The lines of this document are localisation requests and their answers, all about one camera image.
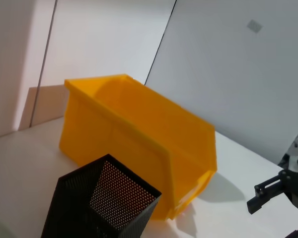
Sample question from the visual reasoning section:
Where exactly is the black mesh pen holder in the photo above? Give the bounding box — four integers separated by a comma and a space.
41, 153, 162, 238

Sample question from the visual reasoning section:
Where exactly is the yellow plastic bin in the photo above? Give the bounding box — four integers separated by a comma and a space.
59, 73, 218, 221

